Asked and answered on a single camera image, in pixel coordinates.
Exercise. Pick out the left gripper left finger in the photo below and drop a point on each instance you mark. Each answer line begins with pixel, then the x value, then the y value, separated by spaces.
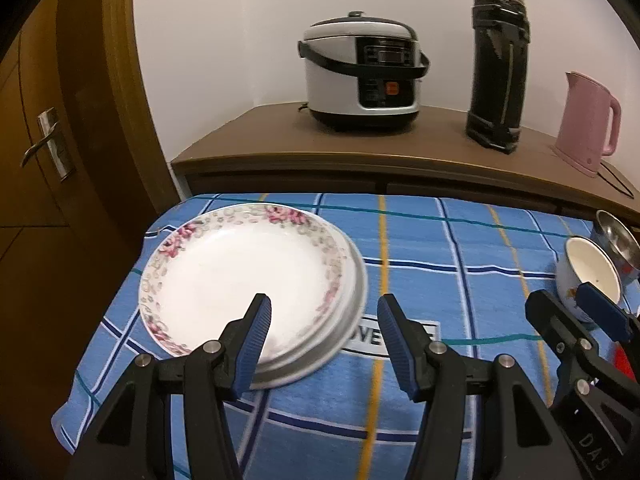
pixel 130 436

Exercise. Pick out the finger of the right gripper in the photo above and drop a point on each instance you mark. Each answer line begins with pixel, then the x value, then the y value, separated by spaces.
pixel 564 335
pixel 620 326

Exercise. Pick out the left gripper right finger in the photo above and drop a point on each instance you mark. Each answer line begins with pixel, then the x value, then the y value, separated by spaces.
pixel 516 436

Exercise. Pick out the white enamel bowl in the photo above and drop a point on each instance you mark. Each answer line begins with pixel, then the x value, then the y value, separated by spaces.
pixel 583 261

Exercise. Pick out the stainless steel bowl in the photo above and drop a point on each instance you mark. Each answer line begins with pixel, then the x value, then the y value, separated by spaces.
pixel 619 244

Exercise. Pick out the blue plaid tablecloth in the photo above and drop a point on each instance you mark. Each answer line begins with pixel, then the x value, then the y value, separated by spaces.
pixel 464 269

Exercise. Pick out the floral white plate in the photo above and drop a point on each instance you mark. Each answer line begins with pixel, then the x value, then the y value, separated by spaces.
pixel 205 274

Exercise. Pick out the pink electric kettle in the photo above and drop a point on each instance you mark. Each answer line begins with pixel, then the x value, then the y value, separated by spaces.
pixel 590 125

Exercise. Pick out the brown wooden door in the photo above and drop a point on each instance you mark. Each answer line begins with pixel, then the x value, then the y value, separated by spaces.
pixel 82 177

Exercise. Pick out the black thermos flask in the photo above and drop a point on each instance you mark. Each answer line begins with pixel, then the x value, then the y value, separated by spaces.
pixel 501 40

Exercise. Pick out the brown wooden sideboard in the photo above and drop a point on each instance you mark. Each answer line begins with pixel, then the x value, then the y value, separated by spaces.
pixel 281 148

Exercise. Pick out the silver rice cooker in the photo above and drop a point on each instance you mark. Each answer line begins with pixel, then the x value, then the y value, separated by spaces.
pixel 363 73

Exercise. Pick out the silver door handle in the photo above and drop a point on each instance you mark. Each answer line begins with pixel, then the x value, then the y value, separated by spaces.
pixel 53 140

